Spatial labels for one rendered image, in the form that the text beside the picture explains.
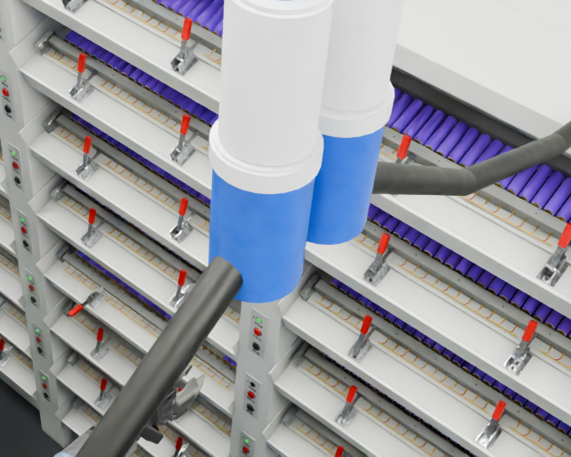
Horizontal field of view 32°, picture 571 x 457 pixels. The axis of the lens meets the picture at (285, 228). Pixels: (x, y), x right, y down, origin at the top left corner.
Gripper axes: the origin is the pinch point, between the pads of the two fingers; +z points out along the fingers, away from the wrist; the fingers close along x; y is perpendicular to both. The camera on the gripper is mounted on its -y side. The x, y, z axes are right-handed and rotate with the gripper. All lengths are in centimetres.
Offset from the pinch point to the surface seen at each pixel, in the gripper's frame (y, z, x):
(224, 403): -8.6, 3.8, -5.5
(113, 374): -28.4, 2.6, 29.3
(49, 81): 50, 5, 44
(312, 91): 138, -57, -62
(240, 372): 7.0, 3.4, -9.9
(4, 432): -82, -8, 68
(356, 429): 11.5, 5.8, -37.1
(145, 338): -8.2, 4.6, 19.5
